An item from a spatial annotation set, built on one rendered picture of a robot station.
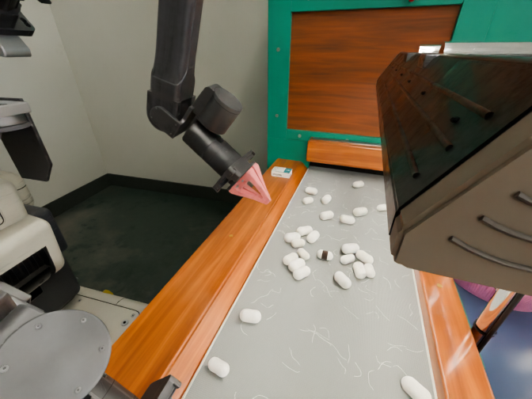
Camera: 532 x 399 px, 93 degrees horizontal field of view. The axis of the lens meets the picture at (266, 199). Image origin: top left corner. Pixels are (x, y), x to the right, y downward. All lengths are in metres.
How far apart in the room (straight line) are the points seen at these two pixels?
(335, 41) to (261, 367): 0.81
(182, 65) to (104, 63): 1.95
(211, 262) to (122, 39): 1.95
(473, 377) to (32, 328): 0.45
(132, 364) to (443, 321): 0.44
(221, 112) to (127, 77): 1.87
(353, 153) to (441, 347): 0.57
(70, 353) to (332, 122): 0.84
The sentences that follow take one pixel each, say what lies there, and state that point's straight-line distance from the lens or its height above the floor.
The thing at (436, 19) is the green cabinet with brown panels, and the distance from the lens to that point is 0.89.
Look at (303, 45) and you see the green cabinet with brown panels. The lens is 0.90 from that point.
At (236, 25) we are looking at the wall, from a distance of 1.84.
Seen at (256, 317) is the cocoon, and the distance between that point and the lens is 0.44.
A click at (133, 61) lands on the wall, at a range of 2.24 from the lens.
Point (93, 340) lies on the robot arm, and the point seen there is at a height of 0.95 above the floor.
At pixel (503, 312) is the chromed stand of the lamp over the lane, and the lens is 0.48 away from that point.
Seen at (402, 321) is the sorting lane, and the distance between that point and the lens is 0.50.
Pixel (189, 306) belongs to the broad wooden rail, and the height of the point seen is 0.77.
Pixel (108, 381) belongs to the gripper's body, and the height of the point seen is 0.87.
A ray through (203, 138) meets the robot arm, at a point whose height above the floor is 0.98.
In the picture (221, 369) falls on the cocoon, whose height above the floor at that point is 0.76.
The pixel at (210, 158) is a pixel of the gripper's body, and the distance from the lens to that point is 0.49.
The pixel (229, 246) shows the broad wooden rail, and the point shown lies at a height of 0.76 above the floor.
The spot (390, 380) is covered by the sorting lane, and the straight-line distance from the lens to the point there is 0.44.
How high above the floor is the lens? 1.11
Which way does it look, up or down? 30 degrees down
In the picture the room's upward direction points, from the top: straight up
